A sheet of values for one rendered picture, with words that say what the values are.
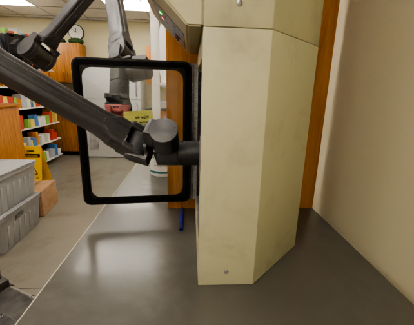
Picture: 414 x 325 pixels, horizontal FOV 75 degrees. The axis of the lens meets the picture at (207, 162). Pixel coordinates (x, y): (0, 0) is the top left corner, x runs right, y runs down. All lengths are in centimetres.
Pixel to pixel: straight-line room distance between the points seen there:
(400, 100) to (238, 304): 54
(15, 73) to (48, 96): 6
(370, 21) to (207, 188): 61
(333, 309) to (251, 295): 15
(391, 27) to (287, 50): 33
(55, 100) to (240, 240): 45
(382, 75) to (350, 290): 49
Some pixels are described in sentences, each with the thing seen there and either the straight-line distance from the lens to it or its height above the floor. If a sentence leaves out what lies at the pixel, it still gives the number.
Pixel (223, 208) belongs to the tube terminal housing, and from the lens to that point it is 51.
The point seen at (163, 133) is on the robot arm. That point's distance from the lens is 54.
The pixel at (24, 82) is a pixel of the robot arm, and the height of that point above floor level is 132.
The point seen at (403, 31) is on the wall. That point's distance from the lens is 76.
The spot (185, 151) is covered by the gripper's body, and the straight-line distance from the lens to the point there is 60.
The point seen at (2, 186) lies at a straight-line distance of 268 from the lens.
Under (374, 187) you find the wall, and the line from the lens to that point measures 78.
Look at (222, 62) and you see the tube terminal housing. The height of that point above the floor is 136.
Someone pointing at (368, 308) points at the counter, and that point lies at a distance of 63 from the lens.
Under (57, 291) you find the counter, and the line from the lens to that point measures 63.
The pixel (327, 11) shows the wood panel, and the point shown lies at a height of 154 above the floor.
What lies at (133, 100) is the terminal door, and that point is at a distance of 76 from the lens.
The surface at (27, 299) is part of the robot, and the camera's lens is 184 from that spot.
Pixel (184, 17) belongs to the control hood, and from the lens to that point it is 47.
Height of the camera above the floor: 131
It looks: 15 degrees down
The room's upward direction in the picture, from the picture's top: 1 degrees clockwise
